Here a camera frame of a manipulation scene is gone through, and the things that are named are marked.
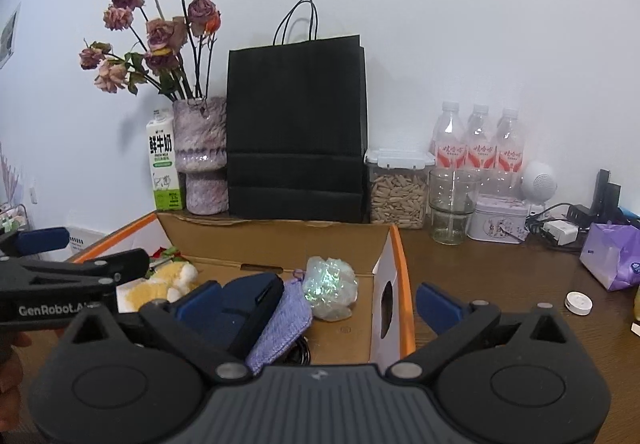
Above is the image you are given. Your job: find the red green decoration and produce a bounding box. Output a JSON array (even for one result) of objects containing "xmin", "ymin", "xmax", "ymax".
[{"xmin": 150, "ymin": 247, "xmax": 183, "ymax": 265}]

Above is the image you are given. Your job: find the brown wooden desk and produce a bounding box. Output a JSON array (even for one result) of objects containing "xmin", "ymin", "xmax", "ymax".
[{"xmin": 397, "ymin": 211, "xmax": 640, "ymax": 444}]

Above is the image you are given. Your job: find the white patterned tin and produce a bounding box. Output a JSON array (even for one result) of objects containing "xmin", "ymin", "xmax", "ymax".
[{"xmin": 467, "ymin": 194, "xmax": 532, "ymax": 243}]

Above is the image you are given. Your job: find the iridescent plastic wrap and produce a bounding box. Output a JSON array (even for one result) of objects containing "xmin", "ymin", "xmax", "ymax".
[{"xmin": 304, "ymin": 255, "xmax": 359, "ymax": 322}]

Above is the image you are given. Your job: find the small white round lid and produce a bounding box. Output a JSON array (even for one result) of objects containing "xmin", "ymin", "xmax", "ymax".
[{"xmin": 565, "ymin": 291, "xmax": 594, "ymax": 312}]

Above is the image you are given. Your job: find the red cardboard box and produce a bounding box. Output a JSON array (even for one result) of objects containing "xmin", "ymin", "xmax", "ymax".
[{"xmin": 67, "ymin": 211, "xmax": 418, "ymax": 367}]

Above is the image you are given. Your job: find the white charger adapter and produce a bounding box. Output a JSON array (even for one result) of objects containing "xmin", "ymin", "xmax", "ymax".
[{"xmin": 542, "ymin": 219, "xmax": 581, "ymax": 247}]

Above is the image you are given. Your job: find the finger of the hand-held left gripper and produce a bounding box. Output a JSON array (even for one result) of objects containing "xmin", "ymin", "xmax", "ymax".
[
  {"xmin": 0, "ymin": 249, "xmax": 151, "ymax": 297},
  {"xmin": 0, "ymin": 227, "xmax": 71, "ymax": 259}
]

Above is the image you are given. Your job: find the purple tissue pack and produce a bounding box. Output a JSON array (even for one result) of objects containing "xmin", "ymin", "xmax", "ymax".
[{"xmin": 580, "ymin": 221, "xmax": 640, "ymax": 292}]

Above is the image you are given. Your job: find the purple marbled vase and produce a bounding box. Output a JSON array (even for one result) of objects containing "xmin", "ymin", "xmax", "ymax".
[{"xmin": 172, "ymin": 97, "xmax": 230, "ymax": 216}]

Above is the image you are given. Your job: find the orange white plush toy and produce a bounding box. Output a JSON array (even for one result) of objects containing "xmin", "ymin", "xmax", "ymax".
[{"xmin": 116, "ymin": 260, "xmax": 200, "ymax": 312}]

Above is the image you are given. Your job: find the person's left hand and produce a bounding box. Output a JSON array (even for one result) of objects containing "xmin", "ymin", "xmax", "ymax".
[{"xmin": 0, "ymin": 331, "xmax": 31, "ymax": 430}]

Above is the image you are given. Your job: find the dried rose bouquet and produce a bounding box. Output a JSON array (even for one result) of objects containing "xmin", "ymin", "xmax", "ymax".
[{"xmin": 78, "ymin": 0, "xmax": 222, "ymax": 102}]

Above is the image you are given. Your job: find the clear water bottle red label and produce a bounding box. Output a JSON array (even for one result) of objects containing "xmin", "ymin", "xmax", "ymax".
[
  {"xmin": 430, "ymin": 101, "xmax": 469, "ymax": 175},
  {"xmin": 465, "ymin": 104, "xmax": 498, "ymax": 197},
  {"xmin": 495, "ymin": 108, "xmax": 526, "ymax": 197}
]

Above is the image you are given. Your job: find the clear jar of seeds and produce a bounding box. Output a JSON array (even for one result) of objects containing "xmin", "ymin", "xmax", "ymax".
[{"xmin": 364, "ymin": 148, "xmax": 435, "ymax": 230}]

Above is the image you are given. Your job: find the navy blue pouch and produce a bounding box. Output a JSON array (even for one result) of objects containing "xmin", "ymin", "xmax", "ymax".
[{"xmin": 220, "ymin": 273, "xmax": 286, "ymax": 360}]

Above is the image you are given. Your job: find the white charger with cables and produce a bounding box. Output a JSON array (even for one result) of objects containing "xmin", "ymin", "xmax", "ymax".
[{"xmin": 525, "ymin": 201, "xmax": 596, "ymax": 250}]

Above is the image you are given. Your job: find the white round speaker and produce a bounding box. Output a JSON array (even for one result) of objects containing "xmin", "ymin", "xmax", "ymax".
[{"xmin": 520, "ymin": 161, "xmax": 558, "ymax": 215}]

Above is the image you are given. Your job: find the wall picture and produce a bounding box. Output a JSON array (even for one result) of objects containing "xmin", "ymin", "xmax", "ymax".
[{"xmin": 0, "ymin": 2, "xmax": 22, "ymax": 70}]

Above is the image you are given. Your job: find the black paper bag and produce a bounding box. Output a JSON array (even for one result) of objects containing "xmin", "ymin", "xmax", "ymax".
[{"xmin": 226, "ymin": 0, "xmax": 368, "ymax": 223}]

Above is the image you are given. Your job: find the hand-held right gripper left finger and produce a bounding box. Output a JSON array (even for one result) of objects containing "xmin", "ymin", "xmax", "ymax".
[{"xmin": 65, "ymin": 280, "xmax": 253, "ymax": 382}]

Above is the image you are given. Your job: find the white basket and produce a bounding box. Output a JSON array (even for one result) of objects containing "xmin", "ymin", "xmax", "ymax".
[{"xmin": 65, "ymin": 224, "xmax": 108, "ymax": 255}]

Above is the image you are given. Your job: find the purple knitted pouch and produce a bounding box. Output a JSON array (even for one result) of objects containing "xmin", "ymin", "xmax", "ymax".
[{"xmin": 245, "ymin": 271, "xmax": 314, "ymax": 375}]

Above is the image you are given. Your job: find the empty glass cup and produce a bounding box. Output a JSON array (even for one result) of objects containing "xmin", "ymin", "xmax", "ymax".
[{"xmin": 428, "ymin": 167, "xmax": 482, "ymax": 245}]

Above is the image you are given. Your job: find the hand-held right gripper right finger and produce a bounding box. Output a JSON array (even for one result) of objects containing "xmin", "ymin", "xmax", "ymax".
[{"xmin": 389, "ymin": 281, "xmax": 581, "ymax": 382}]

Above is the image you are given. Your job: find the black upright device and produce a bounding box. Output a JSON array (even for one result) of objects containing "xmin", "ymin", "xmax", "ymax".
[{"xmin": 592, "ymin": 168, "xmax": 622, "ymax": 225}]

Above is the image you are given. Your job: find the metal rack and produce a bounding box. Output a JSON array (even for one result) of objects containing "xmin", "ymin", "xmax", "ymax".
[{"xmin": 0, "ymin": 201, "xmax": 26, "ymax": 232}]

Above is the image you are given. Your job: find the white green milk carton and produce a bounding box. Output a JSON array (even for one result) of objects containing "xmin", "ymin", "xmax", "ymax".
[{"xmin": 145, "ymin": 108, "xmax": 183, "ymax": 211}]

